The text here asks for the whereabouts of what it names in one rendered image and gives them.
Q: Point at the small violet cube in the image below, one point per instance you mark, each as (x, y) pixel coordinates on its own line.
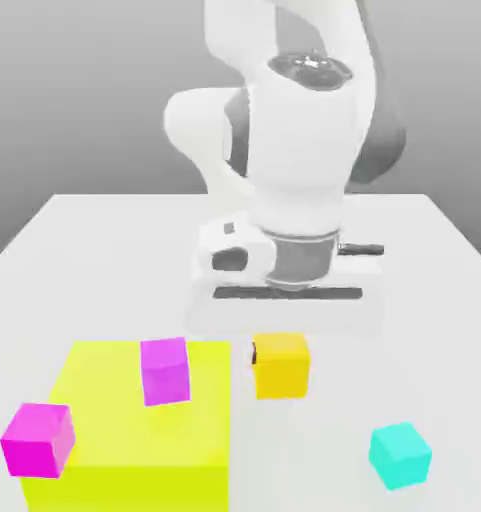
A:
(164, 372)

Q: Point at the small cyan cube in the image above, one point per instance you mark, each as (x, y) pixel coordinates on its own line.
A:
(400, 456)

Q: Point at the large yellow box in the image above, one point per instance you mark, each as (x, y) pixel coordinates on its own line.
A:
(144, 448)

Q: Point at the small orange cube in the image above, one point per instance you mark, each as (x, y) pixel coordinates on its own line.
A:
(282, 368)

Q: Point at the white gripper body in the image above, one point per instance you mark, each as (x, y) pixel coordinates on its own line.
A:
(288, 308)

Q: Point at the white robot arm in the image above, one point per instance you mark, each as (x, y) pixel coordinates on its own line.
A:
(304, 152)

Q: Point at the small magenta cube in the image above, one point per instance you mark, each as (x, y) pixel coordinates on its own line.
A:
(36, 442)

